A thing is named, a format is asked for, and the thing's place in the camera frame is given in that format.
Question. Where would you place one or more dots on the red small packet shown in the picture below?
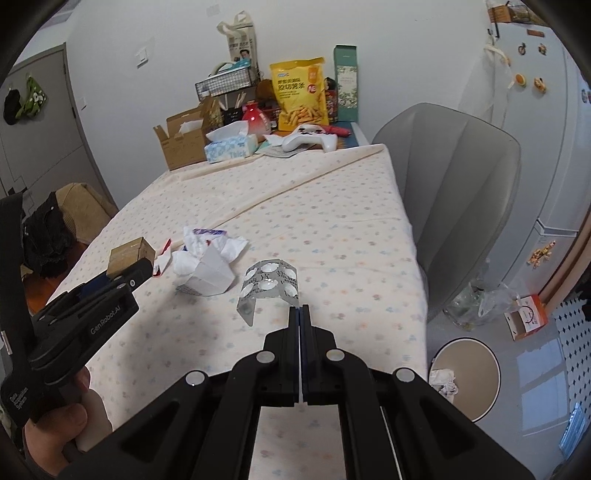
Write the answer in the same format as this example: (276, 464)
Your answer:
(161, 265)

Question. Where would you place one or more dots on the teal pouch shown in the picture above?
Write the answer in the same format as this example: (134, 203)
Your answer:
(239, 66)

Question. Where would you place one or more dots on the grey door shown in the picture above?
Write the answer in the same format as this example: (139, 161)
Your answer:
(41, 152)

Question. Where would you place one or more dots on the grey upholstered chair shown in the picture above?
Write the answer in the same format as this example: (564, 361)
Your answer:
(452, 184)

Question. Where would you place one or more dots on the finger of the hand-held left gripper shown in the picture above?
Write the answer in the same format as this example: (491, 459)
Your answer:
(134, 274)

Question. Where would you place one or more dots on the brown strip magnet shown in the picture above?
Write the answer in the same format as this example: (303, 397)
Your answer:
(536, 33)

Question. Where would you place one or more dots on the clear plastic bag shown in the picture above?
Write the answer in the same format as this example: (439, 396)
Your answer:
(501, 300)

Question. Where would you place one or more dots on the blue white tissue box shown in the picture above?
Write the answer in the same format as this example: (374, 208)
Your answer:
(231, 150)

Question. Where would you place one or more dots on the red white vase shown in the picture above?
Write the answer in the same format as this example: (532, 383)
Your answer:
(256, 117)

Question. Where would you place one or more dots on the pale green paper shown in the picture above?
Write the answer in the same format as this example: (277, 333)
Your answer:
(272, 147)

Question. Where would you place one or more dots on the orange dragon magnet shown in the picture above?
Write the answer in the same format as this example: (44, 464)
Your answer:
(541, 254)

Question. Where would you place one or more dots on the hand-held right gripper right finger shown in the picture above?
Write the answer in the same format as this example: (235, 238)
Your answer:
(308, 341)

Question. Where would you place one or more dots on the red jar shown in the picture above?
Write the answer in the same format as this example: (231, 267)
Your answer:
(330, 101)

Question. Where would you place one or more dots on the printed paper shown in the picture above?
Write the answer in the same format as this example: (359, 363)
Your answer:
(443, 383)

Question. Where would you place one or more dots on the beige trash bin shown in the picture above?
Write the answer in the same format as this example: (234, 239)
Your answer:
(475, 364)

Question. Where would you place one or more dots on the white fridge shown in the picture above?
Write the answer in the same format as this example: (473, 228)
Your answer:
(545, 161)

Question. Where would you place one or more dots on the black clothing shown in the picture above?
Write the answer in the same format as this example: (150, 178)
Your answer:
(46, 235)

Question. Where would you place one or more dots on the green tall box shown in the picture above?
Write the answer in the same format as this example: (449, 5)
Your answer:
(346, 83)

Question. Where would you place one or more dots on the plastic bag of bottles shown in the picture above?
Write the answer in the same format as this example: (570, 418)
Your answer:
(461, 307)

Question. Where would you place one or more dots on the green hanging plush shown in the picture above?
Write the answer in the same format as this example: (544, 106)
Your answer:
(32, 99)

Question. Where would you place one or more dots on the blue striped packet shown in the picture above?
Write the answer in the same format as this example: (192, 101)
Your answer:
(570, 429)

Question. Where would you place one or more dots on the orange round magnet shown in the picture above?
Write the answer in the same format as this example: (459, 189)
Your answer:
(520, 80)

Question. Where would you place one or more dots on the black pen holder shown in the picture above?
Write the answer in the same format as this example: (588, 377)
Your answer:
(231, 113)

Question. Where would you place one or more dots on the white hanging bag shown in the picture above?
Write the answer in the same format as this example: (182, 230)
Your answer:
(496, 53)

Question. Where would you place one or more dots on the open cardboard box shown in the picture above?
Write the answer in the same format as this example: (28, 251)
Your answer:
(184, 147)

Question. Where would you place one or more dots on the small brown box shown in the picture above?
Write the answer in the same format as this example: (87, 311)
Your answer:
(131, 254)

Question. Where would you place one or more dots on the black fridge hook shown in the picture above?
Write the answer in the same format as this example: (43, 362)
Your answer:
(494, 34)

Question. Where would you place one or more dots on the orange white box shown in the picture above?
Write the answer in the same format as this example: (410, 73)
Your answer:
(528, 318)

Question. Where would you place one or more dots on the wooden box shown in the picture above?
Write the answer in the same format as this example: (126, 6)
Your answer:
(498, 14)

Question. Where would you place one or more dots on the yellow snack bag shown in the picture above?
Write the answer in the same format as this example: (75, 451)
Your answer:
(298, 97)

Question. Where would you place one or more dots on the dark blue desk mat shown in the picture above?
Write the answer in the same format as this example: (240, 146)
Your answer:
(358, 136)

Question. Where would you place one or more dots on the white game controller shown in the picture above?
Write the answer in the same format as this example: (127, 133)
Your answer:
(304, 138)

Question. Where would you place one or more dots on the silver blister pack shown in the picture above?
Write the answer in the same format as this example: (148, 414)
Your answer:
(272, 277)

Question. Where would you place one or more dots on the yellow duck magnet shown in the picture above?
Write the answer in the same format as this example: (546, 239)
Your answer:
(539, 85)

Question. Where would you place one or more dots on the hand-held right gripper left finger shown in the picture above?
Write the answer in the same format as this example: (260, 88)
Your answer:
(293, 341)

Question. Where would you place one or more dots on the black hanging hat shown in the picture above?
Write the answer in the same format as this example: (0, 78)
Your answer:
(11, 108)

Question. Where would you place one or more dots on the person's left hand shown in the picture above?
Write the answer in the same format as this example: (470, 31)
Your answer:
(60, 424)

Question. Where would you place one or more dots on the brown padded chair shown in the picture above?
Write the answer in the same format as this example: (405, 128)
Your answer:
(87, 203)

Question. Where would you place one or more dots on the brown dried flower bundle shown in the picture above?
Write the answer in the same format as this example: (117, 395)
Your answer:
(212, 110)

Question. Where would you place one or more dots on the blue purple packet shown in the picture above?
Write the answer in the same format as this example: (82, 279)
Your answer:
(210, 231)

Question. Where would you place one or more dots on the cluster of fridge magnets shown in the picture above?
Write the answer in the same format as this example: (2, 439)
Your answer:
(586, 99)

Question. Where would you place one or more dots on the white paper carton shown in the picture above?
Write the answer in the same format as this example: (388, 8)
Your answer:
(212, 277)

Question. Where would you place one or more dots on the white light switch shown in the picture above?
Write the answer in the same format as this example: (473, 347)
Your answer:
(142, 55)

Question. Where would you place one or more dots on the white printed tote bag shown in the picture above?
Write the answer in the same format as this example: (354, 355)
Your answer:
(240, 41)

